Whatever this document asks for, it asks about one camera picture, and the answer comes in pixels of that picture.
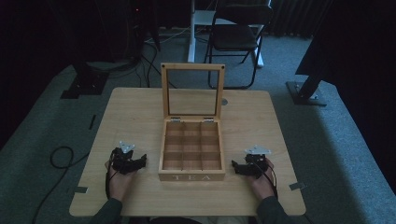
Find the dark curtain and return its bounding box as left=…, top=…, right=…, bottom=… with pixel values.
left=294, top=0, right=396, bottom=194

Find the black stand base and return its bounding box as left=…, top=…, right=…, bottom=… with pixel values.
left=60, top=60, right=110, bottom=101

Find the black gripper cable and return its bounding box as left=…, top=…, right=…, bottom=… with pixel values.
left=253, top=160, right=279, bottom=200
left=105, top=150, right=120, bottom=200

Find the person's right hand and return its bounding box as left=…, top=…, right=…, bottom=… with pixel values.
left=247, top=158, right=277, bottom=201

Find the black folding chair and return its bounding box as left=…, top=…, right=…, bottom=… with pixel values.
left=204, top=3, right=275, bottom=91
left=187, top=0, right=273, bottom=68

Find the person's left hand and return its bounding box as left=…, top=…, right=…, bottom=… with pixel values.
left=105, top=151, right=138, bottom=202

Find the white floor cable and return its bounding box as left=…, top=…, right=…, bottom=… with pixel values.
left=145, top=26, right=191, bottom=44

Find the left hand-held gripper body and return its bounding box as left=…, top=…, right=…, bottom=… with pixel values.
left=109, top=140, right=140, bottom=175

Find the black floor cable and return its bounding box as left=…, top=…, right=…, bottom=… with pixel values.
left=31, top=146, right=92, bottom=224

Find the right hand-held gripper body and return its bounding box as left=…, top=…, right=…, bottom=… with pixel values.
left=244, top=144, right=273, bottom=180

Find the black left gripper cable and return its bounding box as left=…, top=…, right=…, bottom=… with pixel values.
left=105, top=150, right=120, bottom=200

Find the black cable bundle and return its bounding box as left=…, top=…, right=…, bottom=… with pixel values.
left=135, top=38, right=177, bottom=90

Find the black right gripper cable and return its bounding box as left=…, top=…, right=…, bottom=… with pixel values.
left=253, top=160, right=279, bottom=200

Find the black slanted stand with base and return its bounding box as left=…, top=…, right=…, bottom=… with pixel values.
left=285, top=46, right=328, bottom=107

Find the wooden tea box with glass lid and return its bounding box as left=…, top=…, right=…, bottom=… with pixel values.
left=158, top=63, right=226, bottom=183

